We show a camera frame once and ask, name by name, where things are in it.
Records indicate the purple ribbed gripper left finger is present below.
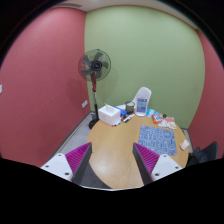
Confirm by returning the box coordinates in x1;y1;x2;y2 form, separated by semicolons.
65;142;92;185

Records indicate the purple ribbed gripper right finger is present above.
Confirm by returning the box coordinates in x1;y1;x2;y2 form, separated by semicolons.
132;143;159;185

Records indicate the blue patterned mouse pad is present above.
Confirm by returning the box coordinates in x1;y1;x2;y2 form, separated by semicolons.
138;126;177;155

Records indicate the white orange snack packet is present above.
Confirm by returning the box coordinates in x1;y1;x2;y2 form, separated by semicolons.
159;117;176;129

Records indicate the red and white marker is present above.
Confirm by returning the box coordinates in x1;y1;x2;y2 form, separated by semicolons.
122;113;135;123

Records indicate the light blue snack packet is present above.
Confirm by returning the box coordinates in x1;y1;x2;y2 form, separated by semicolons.
146;109;159;118

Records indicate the white tissue box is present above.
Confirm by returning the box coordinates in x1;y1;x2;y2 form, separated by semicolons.
98;104;120;125

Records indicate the dark glass jar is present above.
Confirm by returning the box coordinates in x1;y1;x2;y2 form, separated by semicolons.
125;101;135;114

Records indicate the white plastic chair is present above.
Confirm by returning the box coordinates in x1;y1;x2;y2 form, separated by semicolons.
133;87;152;116

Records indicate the black office chair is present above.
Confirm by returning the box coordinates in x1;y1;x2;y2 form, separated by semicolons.
186;142;218;167

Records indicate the black standing pedestal fan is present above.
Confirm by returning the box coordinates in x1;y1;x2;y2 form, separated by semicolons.
77;48;112;130

